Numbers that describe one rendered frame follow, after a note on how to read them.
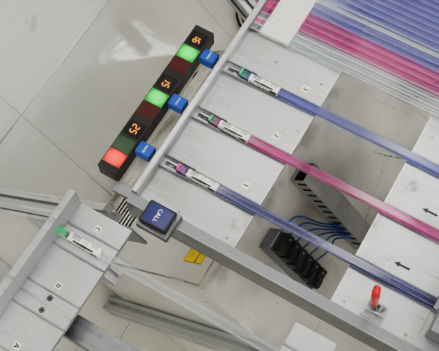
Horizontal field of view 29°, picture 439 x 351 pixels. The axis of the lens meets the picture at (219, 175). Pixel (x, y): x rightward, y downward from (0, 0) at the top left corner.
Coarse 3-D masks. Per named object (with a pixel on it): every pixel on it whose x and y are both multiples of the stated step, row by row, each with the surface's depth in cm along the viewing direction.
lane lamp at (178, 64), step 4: (176, 56) 158; (172, 60) 158; (176, 60) 158; (180, 60) 158; (184, 60) 158; (172, 64) 158; (176, 64) 158; (180, 64) 158; (184, 64) 158; (188, 64) 158; (172, 68) 157; (176, 68) 157; (180, 68) 157; (184, 68) 157; (180, 72) 157; (184, 72) 157
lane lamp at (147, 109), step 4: (144, 100) 155; (140, 104) 154; (144, 104) 154; (148, 104) 154; (152, 104) 154; (140, 108) 154; (144, 108) 154; (148, 108) 154; (152, 108) 154; (156, 108) 154; (140, 112) 154; (144, 112) 154; (148, 112) 154; (152, 112) 154; (156, 112) 154; (144, 116) 153; (148, 116) 153; (152, 116) 153
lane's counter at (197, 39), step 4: (192, 32) 161; (196, 32) 161; (192, 36) 160; (196, 36) 160; (200, 36) 160; (204, 36) 160; (188, 40) 160; (192, 40) 160; (196, 40) 160; (200, 40) 160; (204, 40) 160; (192, 44) 160; (196, 44) 160; (200, 44) 160; (200, 48) 159
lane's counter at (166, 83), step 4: (164, 76) 157; (168, 76) 157; (160, 80) 156; (164, 80) 156; (168, 80) 156; (172, 80) 156; (176, 80) 156; (156, 84) 156; (160, 84) 156; (164, 84) 156; (168, 84) 156; (172, 84) 156; (164, 88) 156; (168, 88) 156; (172, 88) 156
